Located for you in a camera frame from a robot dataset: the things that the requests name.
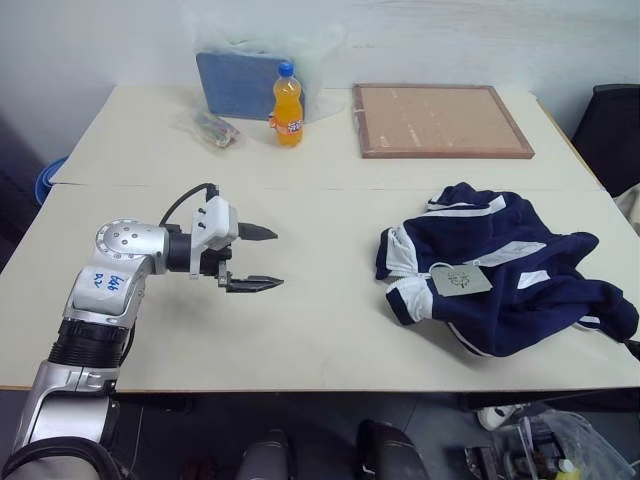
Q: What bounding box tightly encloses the black chair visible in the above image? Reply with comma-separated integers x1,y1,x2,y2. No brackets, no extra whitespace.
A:
570,83,640,198

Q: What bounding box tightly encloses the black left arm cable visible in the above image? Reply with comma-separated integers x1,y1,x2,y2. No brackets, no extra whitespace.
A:
158,183,221,229

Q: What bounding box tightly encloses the orange soda bottle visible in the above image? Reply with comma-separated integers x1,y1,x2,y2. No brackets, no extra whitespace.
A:
268,60,307,149

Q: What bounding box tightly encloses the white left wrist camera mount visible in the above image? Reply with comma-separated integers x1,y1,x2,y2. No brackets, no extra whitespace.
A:
188,196,240,280

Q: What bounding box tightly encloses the blue plastic bucket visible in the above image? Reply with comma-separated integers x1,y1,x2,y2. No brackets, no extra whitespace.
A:
35,156,69,204

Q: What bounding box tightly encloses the grey paper garment tag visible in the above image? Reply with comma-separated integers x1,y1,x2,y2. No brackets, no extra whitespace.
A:
429,263,492,299

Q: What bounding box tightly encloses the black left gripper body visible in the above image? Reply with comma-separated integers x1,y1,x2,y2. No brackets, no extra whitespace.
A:
199,219,243,290

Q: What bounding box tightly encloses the white sneaker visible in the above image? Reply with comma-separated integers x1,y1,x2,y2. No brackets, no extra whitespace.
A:
475,402,532,431

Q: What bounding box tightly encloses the navy and white zip jacket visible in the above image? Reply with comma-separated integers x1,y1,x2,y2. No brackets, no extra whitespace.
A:
374,182,640,359

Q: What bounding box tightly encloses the wood-framed cork board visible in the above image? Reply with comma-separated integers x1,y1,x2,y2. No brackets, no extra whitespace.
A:
351,83,536,161

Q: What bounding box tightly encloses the blue box in plastic bag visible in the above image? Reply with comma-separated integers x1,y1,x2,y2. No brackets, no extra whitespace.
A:
192,22,346,124

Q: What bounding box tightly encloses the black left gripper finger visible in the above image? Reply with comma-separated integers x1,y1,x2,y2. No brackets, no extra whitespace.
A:
238,222,279,244
224,272,286,295

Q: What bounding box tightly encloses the clear bag of colourful items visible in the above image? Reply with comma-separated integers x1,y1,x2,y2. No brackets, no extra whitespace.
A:
172,108,247,151

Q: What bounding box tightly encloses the clear plastic bag of clutter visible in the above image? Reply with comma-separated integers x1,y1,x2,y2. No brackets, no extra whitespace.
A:
462,408,636,480

